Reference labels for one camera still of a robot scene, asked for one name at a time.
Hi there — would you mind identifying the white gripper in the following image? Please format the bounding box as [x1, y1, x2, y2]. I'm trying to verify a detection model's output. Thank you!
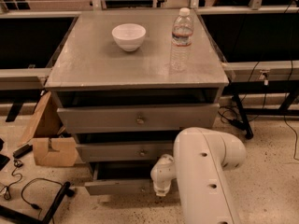
[150, 154, 177, 197]

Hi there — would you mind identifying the grey bottom drawer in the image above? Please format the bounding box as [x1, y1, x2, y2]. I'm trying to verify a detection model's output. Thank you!
[85, 160, 154, 195]

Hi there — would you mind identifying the grey drawer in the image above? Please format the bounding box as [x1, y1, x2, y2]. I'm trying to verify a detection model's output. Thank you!
[76, 141, 173, 162]
[85, 160, 154, 195]
[57, 104, 219, 133]

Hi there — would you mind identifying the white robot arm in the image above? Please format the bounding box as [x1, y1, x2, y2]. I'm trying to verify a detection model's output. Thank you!
[150, 128, 246, 224]

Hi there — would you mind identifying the grey middle drawer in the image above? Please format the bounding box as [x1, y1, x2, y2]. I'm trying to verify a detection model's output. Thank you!
[76, 141, 173, 162]

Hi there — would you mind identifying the grey top drawer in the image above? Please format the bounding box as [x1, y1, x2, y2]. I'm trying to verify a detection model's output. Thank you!
[57, 104, 219, 133]

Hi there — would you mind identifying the grey drawer cabinet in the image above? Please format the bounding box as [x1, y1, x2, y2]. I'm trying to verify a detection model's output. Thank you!
[44, 8, 230, 173]

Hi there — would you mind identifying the black table leg right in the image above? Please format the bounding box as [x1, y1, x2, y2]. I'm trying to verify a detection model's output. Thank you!
[233, 94, 253, 139]

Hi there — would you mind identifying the black stand base left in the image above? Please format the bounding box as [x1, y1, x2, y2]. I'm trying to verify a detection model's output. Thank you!
[0, 181, 75, 224]

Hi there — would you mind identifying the brown cardboard box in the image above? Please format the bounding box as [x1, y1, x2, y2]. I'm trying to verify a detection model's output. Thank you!
[18, 91, 78, 167]

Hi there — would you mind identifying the black device on floor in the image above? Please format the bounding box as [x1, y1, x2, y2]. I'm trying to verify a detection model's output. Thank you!
[13, 144, 33, 159]

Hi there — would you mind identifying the white ceramic bowl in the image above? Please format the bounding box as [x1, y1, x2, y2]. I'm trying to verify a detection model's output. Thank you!
[111, 23, 147, 51]

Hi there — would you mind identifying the clear plastic water bottle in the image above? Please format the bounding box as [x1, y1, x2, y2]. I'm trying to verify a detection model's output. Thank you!
[170, 7, 193, 71]

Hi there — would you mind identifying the black cables right floor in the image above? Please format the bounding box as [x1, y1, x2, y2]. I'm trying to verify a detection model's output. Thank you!
[217, 61, 269, 129]

